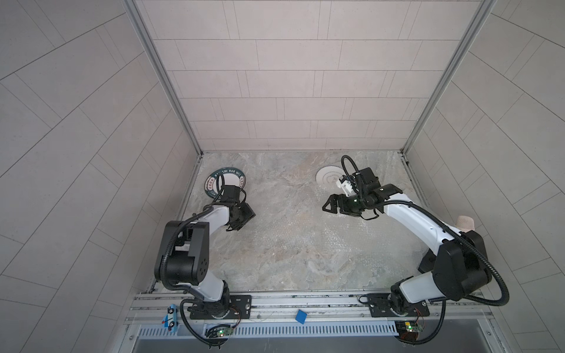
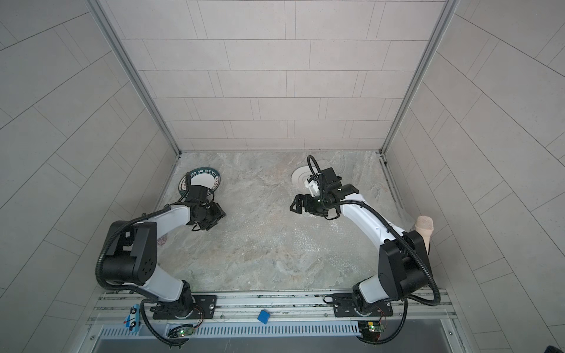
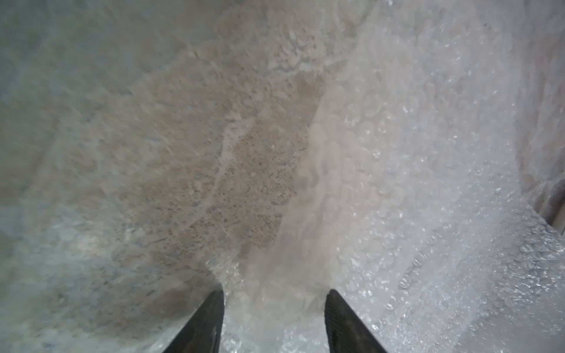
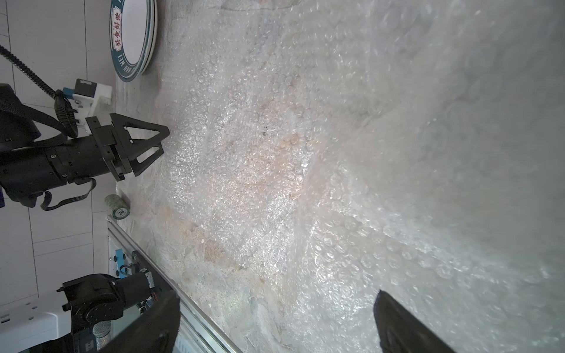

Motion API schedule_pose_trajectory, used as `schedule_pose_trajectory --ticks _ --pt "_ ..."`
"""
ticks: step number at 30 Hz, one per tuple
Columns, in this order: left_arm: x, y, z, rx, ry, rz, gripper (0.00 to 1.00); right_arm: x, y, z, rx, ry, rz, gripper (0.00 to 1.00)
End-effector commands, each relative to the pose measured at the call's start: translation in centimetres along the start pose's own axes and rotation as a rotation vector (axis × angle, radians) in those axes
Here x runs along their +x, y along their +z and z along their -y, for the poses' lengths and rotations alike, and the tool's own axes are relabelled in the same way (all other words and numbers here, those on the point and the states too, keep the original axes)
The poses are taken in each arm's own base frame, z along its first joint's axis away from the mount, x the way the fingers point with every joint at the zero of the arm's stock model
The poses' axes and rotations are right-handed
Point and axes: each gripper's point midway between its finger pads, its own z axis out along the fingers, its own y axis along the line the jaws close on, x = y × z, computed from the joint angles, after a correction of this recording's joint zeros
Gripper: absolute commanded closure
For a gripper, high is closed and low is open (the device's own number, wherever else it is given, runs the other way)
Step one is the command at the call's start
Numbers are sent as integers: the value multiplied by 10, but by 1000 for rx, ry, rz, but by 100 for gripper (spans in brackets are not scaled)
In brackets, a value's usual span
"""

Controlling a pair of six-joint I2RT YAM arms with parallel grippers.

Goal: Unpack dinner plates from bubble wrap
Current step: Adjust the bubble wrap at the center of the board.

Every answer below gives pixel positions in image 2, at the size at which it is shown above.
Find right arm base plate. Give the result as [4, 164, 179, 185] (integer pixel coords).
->
[323, 293, 394, 318]

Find right circuit board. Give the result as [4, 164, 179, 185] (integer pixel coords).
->
[358, 322, 385, 342]

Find blue connector clip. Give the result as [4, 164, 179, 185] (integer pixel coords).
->
[124, 304, 141, 333]

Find blue square tag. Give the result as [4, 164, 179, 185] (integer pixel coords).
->
[257, 310, 271, 324]

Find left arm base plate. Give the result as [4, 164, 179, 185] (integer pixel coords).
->
[149, 295, 217, 320]

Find pink patterned small object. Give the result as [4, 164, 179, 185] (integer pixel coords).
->
[157, 235, 168, 247]

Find bubble wrap sheet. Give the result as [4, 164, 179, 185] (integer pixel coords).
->
[206, 210, 378, 291]

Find white plate concentric rings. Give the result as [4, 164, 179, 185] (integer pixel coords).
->
[290, 165, 316, 194]

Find beige foam microphone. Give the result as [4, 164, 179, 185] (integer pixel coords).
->
[413, 216, 434, 254]

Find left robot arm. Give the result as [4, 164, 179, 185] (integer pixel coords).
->
[95, 168, 226, 319]

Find left circuit board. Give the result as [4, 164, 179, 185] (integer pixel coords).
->
[167, 324, 195, 339]

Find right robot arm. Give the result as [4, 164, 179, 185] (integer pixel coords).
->
[290, 155, 441, 316]

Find circuit board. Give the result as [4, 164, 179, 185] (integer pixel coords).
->
[358, 322, 385, 342]
[167, 324, 195, 339]

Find green rimmed plate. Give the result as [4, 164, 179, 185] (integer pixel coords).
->
[177, 167, 221, 195]

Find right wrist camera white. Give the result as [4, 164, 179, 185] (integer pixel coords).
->
[305, 179, 319, 197]

